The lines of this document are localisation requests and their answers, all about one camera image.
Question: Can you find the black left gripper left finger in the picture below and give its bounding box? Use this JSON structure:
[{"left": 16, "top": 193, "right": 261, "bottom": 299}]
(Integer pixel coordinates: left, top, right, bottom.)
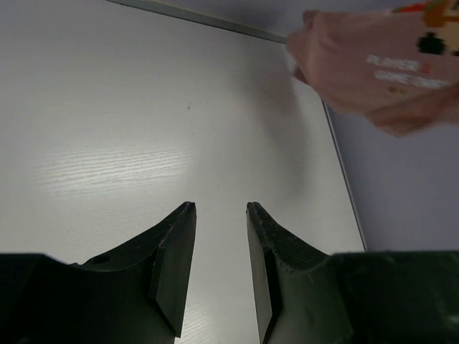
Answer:
[{"left": 1, "top": 202, "right": 197, "bottom": 343}]

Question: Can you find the aluminium back table rail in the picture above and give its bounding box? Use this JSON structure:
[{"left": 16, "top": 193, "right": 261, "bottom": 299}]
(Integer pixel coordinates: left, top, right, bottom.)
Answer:
[{"left": 109, "top": 0, "right": 286, "bottom": 44}]

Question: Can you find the pink printed t-shirt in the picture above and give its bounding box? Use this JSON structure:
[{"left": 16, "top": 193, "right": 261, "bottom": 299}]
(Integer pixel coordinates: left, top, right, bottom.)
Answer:
[{"left": 286, "top": 1, "right": 458, "bottom": 136}]

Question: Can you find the aluminium table rail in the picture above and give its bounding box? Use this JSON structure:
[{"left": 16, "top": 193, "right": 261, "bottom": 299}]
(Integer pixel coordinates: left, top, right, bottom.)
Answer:
[
  {"left": 321, "top": 100, "right": 367, "bottom": 251},
  {"left": 109, "top": 0, "right": 286, "bottom": 44}
]

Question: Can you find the aluminium right table rail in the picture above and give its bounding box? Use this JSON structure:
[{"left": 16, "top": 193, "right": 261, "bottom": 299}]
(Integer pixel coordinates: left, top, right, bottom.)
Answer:
[{"left": 321, "top": 100, "right": 367, "bottom": 251}]

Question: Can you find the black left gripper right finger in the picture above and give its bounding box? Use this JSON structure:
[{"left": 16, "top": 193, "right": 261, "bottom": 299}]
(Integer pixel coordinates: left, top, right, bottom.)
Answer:
[{"left": 247, "top": 202, "right": 458, "bottom": 343}]

